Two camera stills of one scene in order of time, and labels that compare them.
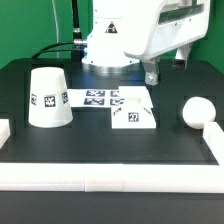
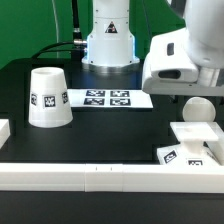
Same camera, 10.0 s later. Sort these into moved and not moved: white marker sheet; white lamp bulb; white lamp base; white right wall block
Moved: white lamp base
Not moved: white marker sheet; white lamp bulb; white right wall block
